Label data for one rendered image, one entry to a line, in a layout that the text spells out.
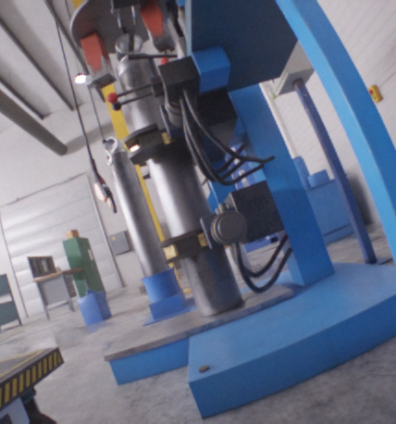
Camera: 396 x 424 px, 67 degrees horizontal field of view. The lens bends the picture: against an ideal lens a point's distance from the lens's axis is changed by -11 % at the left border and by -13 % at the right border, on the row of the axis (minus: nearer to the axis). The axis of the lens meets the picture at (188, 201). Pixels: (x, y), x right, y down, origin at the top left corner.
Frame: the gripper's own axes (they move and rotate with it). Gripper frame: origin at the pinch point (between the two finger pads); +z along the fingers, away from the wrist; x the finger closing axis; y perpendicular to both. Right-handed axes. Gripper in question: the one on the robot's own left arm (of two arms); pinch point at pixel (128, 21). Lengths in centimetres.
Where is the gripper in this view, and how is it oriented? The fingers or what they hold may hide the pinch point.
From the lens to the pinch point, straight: 179.5
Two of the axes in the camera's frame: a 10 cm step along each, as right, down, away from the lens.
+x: -9.3, 3.1, -2.1
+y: -3.6, -6.5, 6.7
